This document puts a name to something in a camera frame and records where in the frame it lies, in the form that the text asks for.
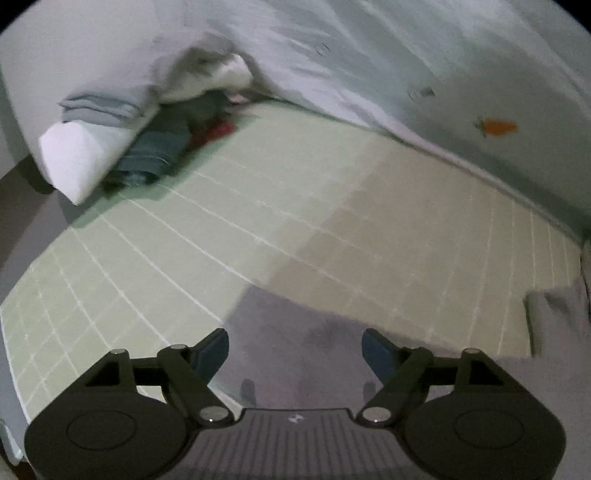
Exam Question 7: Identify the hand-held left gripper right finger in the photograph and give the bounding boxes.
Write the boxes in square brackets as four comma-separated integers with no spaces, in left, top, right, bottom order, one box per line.
[358,329,513,426]

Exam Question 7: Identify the green checked mat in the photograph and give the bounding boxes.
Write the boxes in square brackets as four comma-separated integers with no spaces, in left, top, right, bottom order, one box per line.
[0,99,585,416]

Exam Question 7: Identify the red cloth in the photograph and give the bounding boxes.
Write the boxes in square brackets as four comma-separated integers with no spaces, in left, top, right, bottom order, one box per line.
[188,121,237,149]

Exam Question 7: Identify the grey garment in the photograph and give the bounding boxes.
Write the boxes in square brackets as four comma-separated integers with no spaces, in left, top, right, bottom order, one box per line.
[217,282,591,480]

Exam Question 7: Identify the folded grey-blue cloth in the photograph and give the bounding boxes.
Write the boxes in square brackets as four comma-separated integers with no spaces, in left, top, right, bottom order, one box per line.
[59,90,160,126]

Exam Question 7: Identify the white bunched cloth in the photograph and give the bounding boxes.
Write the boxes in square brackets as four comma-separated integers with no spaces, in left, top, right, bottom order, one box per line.
[157,45,256,104]

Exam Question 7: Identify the dark grey cloth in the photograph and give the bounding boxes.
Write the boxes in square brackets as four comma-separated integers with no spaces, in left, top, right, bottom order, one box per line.
[182,91,234,136]

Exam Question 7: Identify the carrot print light blue curtain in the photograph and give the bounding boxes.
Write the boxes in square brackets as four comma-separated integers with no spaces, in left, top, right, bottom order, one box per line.
[161,0,591,243]

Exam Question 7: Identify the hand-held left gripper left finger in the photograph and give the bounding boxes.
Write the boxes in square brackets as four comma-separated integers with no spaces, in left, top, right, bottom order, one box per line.
[83,329,232,426]

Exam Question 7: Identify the folded teal clothes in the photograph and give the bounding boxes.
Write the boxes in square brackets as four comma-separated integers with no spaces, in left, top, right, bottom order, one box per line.
[102,127,195,188]

